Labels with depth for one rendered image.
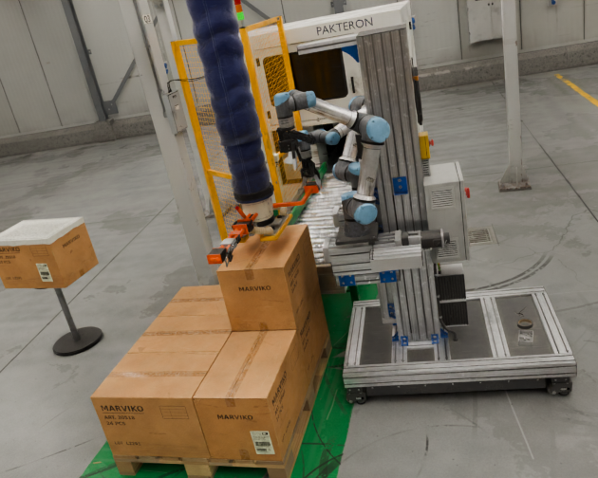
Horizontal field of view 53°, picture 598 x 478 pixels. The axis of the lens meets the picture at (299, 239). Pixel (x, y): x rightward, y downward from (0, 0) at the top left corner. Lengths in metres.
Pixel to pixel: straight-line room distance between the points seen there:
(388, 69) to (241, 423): 1.92
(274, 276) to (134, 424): 1.08
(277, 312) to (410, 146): 1.17
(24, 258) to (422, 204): 2.94
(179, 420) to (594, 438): 2.08
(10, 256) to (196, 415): 2.27
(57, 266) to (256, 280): 1.81
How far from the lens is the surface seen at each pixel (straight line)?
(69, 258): 4.72
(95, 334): 5.22
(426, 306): 3.60
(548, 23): 12.61
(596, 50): 12.73
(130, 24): 4.69
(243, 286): 3.36
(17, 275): 4.95
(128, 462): 3.63
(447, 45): 12.39
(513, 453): 3.32
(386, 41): 3.11
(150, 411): 3.29
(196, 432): 3.26
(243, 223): 3.24
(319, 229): 4.75
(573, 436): 3.44
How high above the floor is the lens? 2.30
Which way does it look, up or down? 22 degrees down
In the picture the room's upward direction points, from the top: 12 degrees counter-clockwise
